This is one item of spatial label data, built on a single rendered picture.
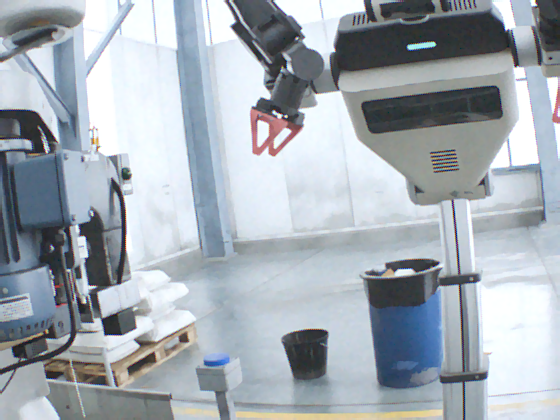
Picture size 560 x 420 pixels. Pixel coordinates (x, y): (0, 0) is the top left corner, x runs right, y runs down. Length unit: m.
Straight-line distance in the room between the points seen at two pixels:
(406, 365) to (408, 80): 2.19
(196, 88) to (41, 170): 9.15
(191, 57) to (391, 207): 4.11
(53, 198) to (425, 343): 2.64
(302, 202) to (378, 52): 8.18
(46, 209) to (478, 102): 0.84
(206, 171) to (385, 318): 6.93
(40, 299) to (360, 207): 8.49
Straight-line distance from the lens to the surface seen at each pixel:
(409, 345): 3.11
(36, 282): 0.73
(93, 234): 1.18
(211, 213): 9.71
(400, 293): 3.01
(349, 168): 9.09
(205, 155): 9.69
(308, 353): 3.46
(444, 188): 1.34
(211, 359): 1.31
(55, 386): 1.74
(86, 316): 1.13
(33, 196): 0.70
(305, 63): 0.99
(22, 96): 0.73
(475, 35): 1.20
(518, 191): 8.86
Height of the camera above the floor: 1.24
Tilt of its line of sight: 4 degrees down
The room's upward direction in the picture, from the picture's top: 8 degrees counter-clockwise
